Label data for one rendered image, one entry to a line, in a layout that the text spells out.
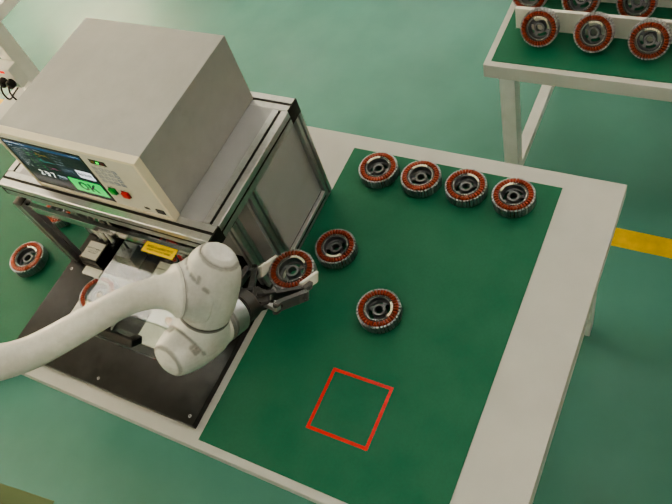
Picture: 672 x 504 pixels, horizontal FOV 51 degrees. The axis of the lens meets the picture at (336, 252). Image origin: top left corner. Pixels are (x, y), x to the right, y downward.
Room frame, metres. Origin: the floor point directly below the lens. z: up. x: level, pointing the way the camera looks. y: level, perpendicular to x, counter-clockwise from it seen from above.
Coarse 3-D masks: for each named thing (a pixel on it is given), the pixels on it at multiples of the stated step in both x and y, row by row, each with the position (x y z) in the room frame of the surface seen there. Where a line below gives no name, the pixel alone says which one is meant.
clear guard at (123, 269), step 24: (144, 240) 1.15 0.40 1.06; (168, 240) 1.12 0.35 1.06; (120, 264) 1.11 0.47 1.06; (144, 264) 1.08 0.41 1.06; (168, 264) 1.05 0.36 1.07; (96, 288) 1.07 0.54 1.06; (144, 312) 0.95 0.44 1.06; (168, 312) 0.92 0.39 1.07; (96, 336) 0.98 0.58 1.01; (144, 336) 0.91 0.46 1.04
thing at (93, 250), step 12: (120, 228) 1.38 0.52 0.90; (96, 240) 1.35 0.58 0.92; (108, 240) 1.36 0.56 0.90; (120, 240) 1.34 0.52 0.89; (84, 252) 1.33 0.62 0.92; (96, 252) 1.31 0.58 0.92; (108, 252) 1.31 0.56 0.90; (84, 264) 1.32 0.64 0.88; (96, 264) 1.28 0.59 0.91; (108, 264) 1.30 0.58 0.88; (96, 276) 1.27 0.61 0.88
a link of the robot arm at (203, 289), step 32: (192, 256) 0.83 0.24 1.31; (224, 256) 0.82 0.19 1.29; (128, 288) 0.82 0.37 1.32; (160, 288) 0.80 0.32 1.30; (192, 288) 0.78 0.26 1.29; (224, 288) 0.77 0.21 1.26; (64, 320) 0.81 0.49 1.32; (96, 320) 0.78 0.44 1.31; (192, 320) 0.77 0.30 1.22; (224, 320) 0.77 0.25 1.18; (0, 352) 0.79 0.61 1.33; (32, 352) 0.78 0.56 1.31; (64, 352) 0.77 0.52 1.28
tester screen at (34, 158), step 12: (12, 144) 1.39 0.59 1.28; (24, 156) 1.39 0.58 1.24; (36, 156) 1.35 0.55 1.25; (48, 156) 1.32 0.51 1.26; (60, 156) 1.28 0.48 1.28; (72, 156) 1.25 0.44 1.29; (36, 168) 1.38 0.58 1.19; (48, 168) 1.35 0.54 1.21; (72, 168) 1.28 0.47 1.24; (84, 168) 1.24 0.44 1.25; (60, 180) 1.34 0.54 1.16; (84, 180) 1.27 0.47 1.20; (96, 180) 1.24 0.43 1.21
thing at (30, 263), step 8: (24, 248) 1.58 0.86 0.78; (32, 248) 1.57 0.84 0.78; (40, 248) 1.55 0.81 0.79; (16, 256) 1.56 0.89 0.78; (24, 256) 1.55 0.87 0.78; (32, 256) 1.54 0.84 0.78; (40, 256) 1.52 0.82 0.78; (48, 256) 1.53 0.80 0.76; (16, 264) 1.53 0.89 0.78; (24, 264) 1.54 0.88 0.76; (32, 264) 1.50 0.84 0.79; (40, 264) 1.50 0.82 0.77; (16, 272) 1.50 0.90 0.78; (24, 272) 1.49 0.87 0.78; (32, 272) 1.49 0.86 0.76
